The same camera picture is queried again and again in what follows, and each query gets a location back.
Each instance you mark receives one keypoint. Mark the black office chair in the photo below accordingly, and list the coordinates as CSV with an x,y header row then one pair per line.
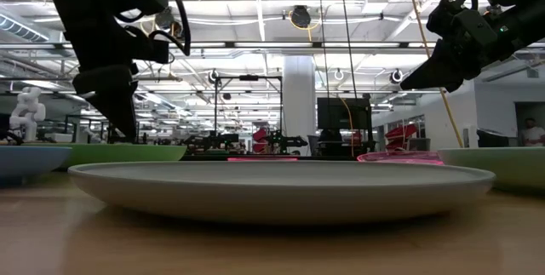
x,y
491,139

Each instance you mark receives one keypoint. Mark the pink translucent plate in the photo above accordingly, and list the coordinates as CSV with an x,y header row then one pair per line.
x,y
262,159
400,158

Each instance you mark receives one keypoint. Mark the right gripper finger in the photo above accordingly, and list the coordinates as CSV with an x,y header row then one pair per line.
x,y
438,75

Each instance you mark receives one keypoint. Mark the white column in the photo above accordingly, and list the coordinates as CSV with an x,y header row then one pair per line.
x,y
298,96

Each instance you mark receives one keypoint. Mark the red plastic bin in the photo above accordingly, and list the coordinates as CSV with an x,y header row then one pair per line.
x,y
259,139
400,134

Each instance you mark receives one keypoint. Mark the large grey plate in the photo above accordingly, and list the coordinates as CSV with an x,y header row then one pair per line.
x,y
277,194

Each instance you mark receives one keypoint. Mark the black background robot arm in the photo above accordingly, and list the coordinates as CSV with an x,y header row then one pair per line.
x,y
213,142
287,141

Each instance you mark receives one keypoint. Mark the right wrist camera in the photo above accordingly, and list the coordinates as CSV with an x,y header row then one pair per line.
x,y
445,13

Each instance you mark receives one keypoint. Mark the white humanoid robot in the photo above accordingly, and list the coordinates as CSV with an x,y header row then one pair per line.
x,y
27,113

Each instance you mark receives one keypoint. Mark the black background rig frame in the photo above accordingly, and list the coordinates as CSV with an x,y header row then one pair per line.
x,y
249,78

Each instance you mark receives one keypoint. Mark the blue plastic plate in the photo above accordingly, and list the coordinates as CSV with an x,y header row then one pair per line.
x,y
30,160

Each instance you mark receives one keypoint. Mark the black monitor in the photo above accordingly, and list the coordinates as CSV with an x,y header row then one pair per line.
x,y
330,113

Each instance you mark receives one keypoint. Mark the green plastic plate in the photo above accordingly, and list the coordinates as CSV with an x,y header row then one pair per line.
x,y
127,153
502,168

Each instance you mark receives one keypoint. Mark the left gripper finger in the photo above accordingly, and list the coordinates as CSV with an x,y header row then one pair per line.
x,y
110,96

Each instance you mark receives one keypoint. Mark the person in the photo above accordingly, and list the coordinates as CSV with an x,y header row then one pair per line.
x,y
534,134

